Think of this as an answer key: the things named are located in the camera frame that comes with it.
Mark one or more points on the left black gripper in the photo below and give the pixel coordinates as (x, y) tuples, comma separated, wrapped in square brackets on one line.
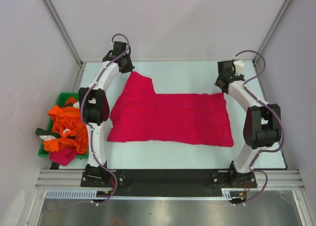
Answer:
[(130, 67)]

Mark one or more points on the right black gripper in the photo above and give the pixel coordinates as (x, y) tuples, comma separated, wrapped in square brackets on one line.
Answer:
[(216, 81)]

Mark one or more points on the white slotted cable duct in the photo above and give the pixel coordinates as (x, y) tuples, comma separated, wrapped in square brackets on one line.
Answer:
[(87, 194)]

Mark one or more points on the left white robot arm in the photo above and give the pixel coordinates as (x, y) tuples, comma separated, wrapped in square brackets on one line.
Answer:
[(95, 111)]

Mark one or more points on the magenta t shirt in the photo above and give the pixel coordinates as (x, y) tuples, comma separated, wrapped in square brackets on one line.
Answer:
[(141, 114)]

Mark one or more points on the orange t shirt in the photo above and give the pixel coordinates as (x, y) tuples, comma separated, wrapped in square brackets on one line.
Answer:
[(67, 122)]

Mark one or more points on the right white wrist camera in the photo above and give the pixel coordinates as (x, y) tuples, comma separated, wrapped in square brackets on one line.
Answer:
[(239, 66)]

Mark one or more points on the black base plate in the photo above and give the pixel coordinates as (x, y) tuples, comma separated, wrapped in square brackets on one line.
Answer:
[(187, 183)]

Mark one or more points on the aluminium frame rail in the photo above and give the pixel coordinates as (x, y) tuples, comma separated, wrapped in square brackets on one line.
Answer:
[(71, 179)]

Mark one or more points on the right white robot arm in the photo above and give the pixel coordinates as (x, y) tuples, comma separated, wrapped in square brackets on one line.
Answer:
[(261, 128)]

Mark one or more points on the black white garment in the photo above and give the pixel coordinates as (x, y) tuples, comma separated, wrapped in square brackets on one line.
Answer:
[(47, 135)]

